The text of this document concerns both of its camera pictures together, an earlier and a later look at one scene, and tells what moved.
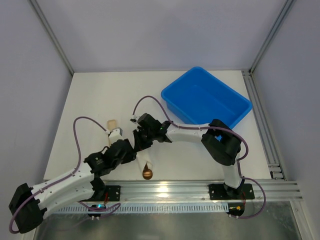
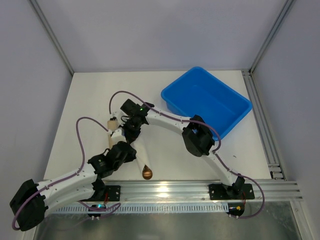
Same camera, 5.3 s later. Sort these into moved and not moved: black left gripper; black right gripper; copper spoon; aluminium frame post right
Moved: black right gripper
Not moved: copper spoon; aluminium frame post right; black left gripper
